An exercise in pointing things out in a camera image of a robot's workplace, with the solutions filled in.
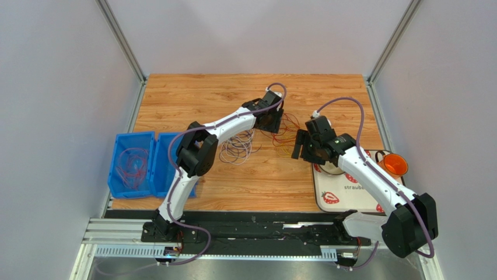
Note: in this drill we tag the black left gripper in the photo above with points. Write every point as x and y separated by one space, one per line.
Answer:
275 126

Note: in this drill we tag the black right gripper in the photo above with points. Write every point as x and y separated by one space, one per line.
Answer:
307 147

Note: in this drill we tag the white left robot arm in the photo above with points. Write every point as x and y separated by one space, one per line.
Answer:
192 153

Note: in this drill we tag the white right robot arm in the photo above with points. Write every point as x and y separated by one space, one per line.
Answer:
409 221

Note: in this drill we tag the beige bowl black rim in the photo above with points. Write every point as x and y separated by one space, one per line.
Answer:
331 169

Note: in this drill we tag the strawberry print tray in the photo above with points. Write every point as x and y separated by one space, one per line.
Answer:
337 194

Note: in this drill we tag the orange plastic cup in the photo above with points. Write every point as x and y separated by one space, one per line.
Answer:
393 164

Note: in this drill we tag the blue plastic bin right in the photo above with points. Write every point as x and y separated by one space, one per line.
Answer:
162 172

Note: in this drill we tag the blue plastic bin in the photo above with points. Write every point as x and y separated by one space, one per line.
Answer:
162 172
130 168

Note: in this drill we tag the blue plastic bin left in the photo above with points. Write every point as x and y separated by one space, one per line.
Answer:
130 168

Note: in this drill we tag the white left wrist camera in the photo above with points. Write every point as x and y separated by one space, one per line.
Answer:
279 94

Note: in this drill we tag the aluminium frame post right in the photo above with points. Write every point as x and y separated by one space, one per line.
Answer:
395 38

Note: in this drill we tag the aluminium frame post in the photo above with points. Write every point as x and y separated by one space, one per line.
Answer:
395 38
119 35

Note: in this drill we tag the aluminium frame post left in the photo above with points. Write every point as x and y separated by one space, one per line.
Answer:
119 35

